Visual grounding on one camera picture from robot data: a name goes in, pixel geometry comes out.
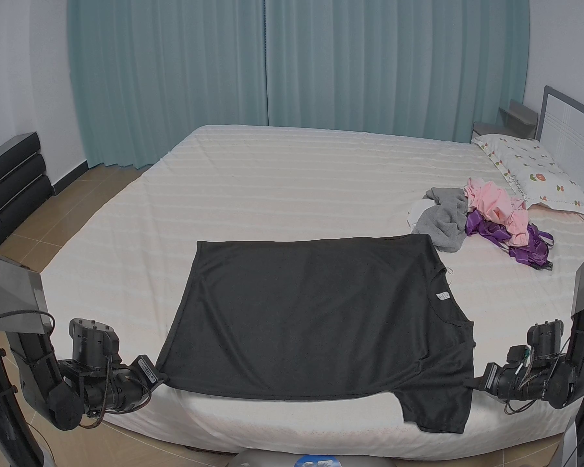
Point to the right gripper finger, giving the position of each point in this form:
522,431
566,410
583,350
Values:
476,384

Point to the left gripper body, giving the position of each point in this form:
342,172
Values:
143,377

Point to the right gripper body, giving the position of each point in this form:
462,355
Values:
499,381

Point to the black T-shirt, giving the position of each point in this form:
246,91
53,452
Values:
311,319

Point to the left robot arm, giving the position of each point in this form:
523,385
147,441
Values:
34,367

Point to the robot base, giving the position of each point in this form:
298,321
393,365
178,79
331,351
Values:
272,460

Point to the bed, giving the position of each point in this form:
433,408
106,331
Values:
297,187

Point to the purple garment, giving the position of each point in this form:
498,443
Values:
530,251

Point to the grey garment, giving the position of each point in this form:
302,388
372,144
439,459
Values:
443,226

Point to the pink garment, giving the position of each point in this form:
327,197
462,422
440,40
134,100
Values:
496,205

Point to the white garment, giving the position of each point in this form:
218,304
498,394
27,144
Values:
417,214

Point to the white printed pillow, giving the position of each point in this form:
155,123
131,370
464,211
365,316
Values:
530,168

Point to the black chest of drawers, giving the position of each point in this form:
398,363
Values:
9,187

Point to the grey bedside table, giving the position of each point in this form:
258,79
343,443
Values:
508,119

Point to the blue-green curtain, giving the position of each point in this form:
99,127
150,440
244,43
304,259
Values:
170,66
394,51

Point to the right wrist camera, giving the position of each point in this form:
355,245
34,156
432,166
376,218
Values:
517,358

